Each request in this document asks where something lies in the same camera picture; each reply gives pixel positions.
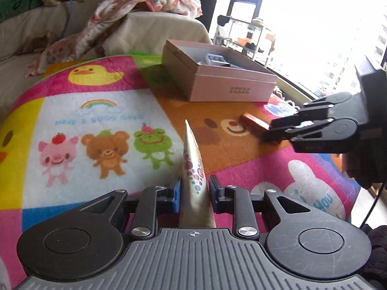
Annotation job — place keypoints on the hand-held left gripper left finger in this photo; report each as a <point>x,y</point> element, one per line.
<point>177,196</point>

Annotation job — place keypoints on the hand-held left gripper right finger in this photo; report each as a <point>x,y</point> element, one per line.
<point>214,194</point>

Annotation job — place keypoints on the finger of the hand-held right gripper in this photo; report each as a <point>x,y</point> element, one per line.
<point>320,105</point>
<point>320,136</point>

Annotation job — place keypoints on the silver dotted squeeze tube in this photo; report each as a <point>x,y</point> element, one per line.
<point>193,181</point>

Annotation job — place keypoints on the orange-brown rectangular block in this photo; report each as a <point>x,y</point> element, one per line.
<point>252,121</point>

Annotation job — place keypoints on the pink cardboard box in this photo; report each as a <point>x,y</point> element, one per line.
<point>229,87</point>

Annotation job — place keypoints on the metal storage rack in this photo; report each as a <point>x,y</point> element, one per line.
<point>245,36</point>

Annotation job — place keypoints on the colourful cartoon play mat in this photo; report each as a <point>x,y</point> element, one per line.
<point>90,120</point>

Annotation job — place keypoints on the grey plastic brick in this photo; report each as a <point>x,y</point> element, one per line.
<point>213,59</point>

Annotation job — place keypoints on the dark cloth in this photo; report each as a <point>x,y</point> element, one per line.
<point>378,256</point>

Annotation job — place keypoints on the floral blanket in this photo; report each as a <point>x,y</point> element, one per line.
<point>121,15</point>

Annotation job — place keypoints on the beige sofa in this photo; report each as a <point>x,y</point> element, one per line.
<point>27,36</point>

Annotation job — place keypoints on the green cloth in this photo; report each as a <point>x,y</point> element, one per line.
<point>18,4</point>

